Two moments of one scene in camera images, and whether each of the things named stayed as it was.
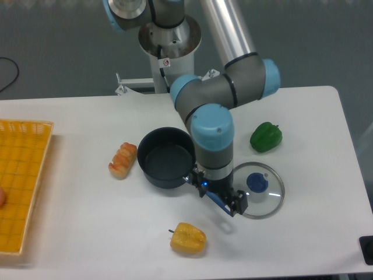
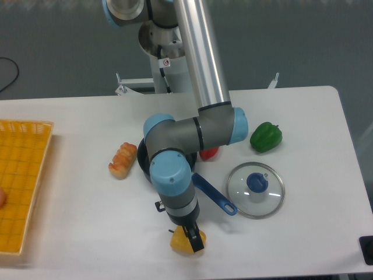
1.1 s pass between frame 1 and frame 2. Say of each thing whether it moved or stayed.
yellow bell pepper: stayed
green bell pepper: stayed
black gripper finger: moved
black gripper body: moved
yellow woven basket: stayed
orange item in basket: stayed
